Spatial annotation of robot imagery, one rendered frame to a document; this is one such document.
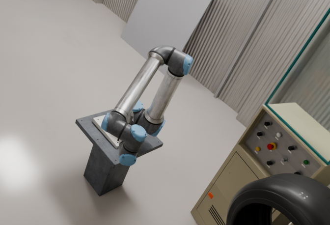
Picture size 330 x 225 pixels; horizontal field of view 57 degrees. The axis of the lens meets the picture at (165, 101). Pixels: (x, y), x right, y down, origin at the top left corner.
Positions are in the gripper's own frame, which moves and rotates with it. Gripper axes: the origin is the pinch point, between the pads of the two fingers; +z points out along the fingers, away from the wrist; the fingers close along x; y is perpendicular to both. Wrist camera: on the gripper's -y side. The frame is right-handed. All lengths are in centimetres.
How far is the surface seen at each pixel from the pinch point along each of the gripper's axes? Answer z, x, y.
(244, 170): -3, 23, -92
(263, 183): -69, -29, -49
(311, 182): -72, -37, -68
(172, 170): 63, 98, -72
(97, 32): 334, 79, 21
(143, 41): 303, 62, -49
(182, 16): 275, 1, -87
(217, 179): 10, 49, -86
